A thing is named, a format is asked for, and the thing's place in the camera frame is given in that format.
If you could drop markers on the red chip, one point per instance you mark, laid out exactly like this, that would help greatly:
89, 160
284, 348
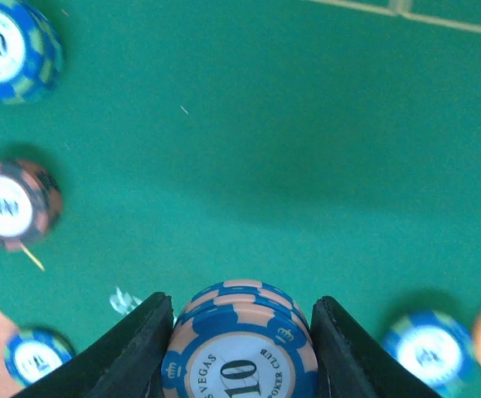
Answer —
30, 203

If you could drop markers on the blue white chip stack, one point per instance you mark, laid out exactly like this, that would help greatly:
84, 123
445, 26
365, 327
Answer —
240, 338

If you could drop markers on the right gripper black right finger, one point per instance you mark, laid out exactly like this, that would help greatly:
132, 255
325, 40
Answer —
352, 364

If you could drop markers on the green round poker mat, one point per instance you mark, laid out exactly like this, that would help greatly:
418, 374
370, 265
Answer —
324, 150

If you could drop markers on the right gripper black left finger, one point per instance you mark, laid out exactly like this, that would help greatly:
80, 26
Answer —
125, 362

